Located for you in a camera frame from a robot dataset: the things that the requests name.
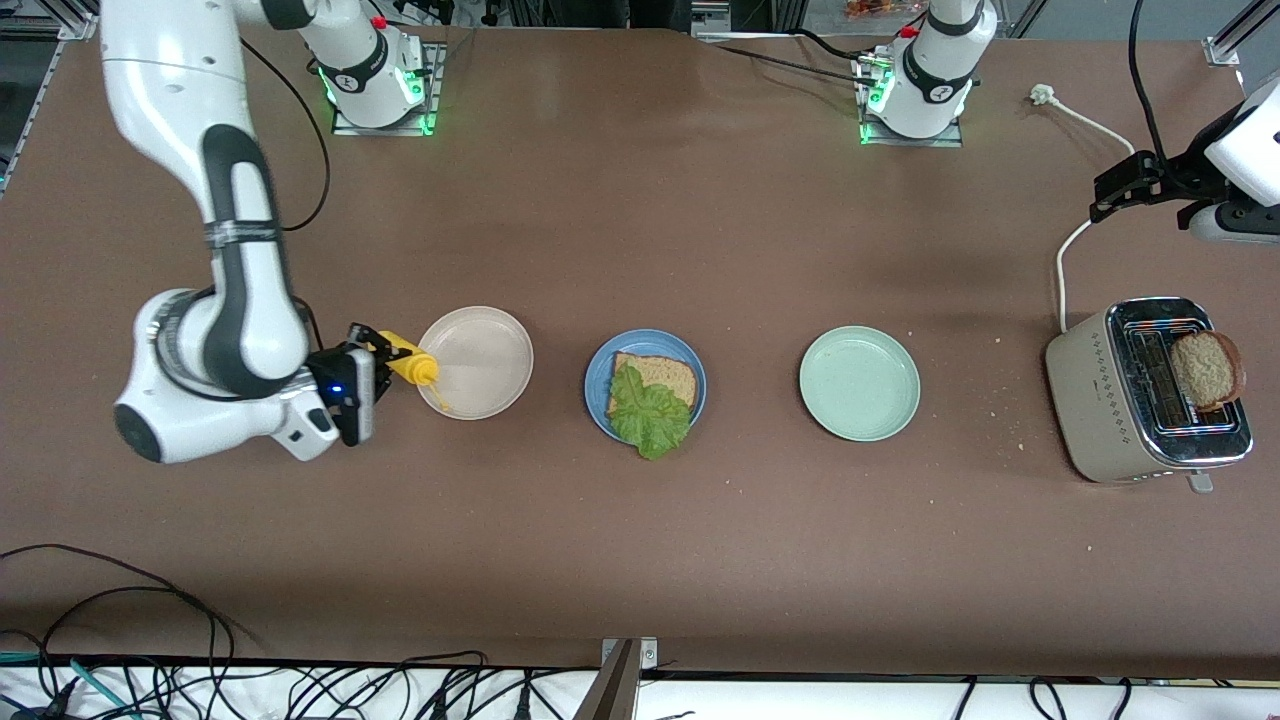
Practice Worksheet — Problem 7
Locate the metal table edge bracket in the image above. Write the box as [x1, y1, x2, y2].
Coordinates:
[572, 637, 659, 720]

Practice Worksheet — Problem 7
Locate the teal floor cable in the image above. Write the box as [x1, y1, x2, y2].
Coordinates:
[0, 650, 141, 720]

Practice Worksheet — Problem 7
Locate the yellow mustard squeeze bottle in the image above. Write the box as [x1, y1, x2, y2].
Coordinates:
[375, 330, 453, 414]

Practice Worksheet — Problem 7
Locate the black looped floor cable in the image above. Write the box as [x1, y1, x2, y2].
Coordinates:
[0, 545, 236, 701]

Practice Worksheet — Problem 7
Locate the black base cable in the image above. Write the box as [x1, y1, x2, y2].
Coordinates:
[695, 28, 886, 86]

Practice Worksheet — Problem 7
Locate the white toaster power cable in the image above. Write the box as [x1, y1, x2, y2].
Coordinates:
[1030, 84, 1131, 336]

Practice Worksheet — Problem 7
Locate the aluminium frame profile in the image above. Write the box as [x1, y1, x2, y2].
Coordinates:
[1205, 0, 1280, 69]
[0, 0, 101, 191]

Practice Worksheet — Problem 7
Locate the green lettuce leaf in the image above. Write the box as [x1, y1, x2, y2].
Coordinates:
[607, 362, 693, 462]

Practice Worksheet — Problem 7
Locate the green round plate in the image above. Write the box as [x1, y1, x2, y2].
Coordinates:
[798, 325, 921, 442]

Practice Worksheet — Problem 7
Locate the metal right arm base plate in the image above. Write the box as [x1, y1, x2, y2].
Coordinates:
[330, 42, 443, 137]

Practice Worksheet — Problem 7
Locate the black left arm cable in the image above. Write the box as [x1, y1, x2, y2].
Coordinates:
[1129, 0, 1168, 163]

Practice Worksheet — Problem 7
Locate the brown bread slice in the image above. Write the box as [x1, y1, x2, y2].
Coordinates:
[1170, 330, 1248, 413]
[610, 351, 699, 411]

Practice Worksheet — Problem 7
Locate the beige round plate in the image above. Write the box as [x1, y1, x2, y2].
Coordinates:
[415, 305, 535, 421]

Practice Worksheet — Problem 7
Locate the blue round plate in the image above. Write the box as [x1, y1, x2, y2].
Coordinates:
[584, 329, 708, 447]

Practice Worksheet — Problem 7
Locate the beige chrome toaster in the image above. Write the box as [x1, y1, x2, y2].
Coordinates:
[1045, 296, 1254, 494]

